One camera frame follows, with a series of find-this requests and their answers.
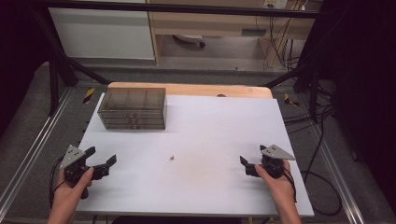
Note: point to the wooden desk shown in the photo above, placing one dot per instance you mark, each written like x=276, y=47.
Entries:
x=218, y=23

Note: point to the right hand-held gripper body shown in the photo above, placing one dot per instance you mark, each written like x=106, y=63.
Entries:
x=277, y=153

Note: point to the chair base with caster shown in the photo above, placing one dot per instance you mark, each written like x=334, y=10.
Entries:
x=190, y=39

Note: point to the black metal frame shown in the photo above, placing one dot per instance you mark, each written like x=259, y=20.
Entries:
x=174, y=7

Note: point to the wooden board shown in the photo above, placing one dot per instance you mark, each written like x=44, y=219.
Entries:
x=193, y=89

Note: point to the person's left hand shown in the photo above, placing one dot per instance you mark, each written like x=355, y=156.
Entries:
x=67, y=196

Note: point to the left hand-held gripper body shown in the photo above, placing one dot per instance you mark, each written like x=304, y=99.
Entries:
x=72, y=155

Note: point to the clear brown drawer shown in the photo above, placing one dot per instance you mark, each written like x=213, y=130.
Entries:
x=149, y=126

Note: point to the white cabinet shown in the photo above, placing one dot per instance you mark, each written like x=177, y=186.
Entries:
x=102, y=34

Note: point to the white power strip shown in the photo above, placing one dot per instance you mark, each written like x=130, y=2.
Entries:
x=275, y=3

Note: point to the person's right hand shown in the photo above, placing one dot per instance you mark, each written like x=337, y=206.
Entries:
x=281, y=189

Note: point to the yellow black tape strip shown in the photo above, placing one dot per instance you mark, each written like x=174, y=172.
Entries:
x=89, y=95
x=290, y=100

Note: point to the clear brown drawer cabinet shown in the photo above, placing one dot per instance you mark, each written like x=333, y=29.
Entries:
x=134, y=99

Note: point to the dark curtain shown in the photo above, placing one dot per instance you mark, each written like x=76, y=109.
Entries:
x=18, y=56
x=364, y=77

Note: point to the aluminium rail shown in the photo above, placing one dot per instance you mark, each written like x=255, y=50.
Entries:
x=339, y=183
x=34, y=146

